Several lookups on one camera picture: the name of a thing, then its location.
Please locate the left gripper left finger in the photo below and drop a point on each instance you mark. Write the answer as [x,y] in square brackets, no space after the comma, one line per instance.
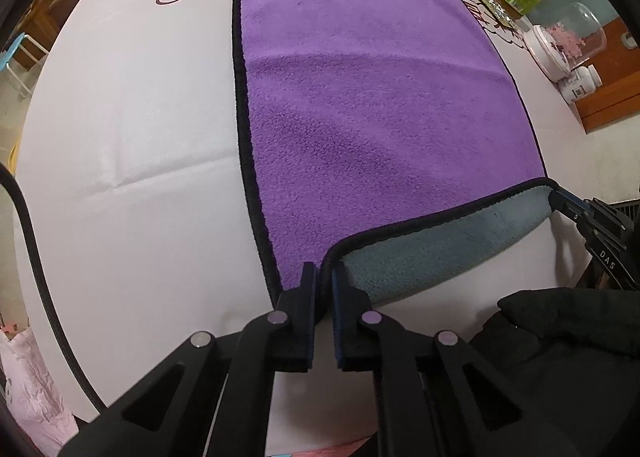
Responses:
[211,396]

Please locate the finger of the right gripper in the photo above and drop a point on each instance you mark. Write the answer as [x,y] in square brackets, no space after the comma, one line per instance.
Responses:
[566,203]

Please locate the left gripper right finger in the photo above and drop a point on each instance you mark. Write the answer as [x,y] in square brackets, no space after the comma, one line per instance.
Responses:
[434,395]

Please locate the purple grey microfibre towel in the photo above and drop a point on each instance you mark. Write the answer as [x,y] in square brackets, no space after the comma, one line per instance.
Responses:
[384,135]

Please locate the white pill bottle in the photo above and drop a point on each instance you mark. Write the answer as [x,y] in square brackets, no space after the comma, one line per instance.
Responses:
[582,82]

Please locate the pink quilted cloth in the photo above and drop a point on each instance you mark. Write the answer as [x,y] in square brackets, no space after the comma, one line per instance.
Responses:
[32,396]

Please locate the glass dome pink base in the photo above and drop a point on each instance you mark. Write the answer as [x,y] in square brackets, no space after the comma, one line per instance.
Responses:
[560,48]

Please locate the pink printed tablecloth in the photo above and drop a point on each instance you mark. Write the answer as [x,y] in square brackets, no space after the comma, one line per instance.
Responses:
[130,169]

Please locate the gold blister pill pack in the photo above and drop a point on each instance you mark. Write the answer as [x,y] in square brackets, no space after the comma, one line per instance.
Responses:
[499,14]

